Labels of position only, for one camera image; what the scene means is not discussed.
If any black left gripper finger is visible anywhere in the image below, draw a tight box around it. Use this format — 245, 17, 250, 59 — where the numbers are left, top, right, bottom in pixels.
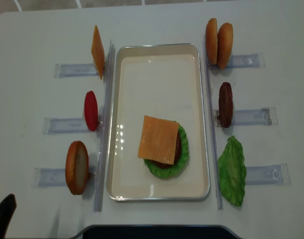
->
0, 194, 17, 239

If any clear holder under tomato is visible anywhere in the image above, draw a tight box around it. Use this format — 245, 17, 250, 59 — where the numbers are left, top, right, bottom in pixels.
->
42, 118, 90, 134

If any red tomato slice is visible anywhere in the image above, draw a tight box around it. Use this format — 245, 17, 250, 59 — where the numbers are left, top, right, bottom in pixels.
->
84, 91, 98, 131

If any clear holder under cheese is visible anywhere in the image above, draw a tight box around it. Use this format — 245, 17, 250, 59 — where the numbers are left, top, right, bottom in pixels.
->
54, 63, 99, 78

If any green lettuce leaf in tray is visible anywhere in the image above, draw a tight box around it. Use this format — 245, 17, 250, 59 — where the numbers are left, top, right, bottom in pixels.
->
144, 125, 189, 179

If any orange cheese slice on burger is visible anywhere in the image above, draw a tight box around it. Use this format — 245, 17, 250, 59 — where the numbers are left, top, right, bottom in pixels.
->
138, 116, 179, 165

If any brown meat patty in tray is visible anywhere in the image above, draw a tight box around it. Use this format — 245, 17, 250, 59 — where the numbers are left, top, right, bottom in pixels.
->
151, 132, 181, 168

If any upright orange cheese slice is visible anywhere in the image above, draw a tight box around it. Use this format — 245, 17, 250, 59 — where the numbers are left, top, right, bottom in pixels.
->
91, 25, 105, 79

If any upright green lettuce leaf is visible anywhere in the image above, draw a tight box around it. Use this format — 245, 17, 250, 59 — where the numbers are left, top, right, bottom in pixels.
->
218, 136, 247, 207

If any upright brown meat patty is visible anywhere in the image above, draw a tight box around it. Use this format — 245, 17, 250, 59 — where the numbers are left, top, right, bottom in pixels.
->
219, 82, 233, 128

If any clear holder under lettuce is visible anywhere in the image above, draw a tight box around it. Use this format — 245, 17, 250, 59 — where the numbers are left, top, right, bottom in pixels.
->
245, 163, 291, 185

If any clear holder under left bun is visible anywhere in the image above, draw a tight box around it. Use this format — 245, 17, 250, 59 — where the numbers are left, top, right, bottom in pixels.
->
31, 166, 96, 188

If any bottom bun slice left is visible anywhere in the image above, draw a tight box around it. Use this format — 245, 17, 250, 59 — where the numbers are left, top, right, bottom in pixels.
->
65, 141, 89, 195

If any dark base at bottom edge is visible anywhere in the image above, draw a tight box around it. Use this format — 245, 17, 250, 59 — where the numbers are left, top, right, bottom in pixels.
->
73, 225, 240, 239

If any silver metal tray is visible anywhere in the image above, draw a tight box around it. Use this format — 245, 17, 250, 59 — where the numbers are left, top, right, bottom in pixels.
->
106, 43, 210, 201

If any clear holder under patty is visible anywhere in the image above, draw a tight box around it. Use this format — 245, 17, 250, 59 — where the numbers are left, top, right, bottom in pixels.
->
214, 107, 278, 127

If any clear holder under top buns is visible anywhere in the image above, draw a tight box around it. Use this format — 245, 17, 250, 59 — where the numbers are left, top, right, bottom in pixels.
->
207, 52, 266, 71

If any left clear long rail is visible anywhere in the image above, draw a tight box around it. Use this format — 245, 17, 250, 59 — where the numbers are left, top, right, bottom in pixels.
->
94, 41, 116, 212

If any clear long rail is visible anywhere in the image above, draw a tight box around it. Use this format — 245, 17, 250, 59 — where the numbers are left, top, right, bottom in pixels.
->
94, 41, 116, 212
202, 34, 223, 210

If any right clear long rail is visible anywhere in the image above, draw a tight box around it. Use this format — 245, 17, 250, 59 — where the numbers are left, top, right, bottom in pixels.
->
202, 34, 223, 210

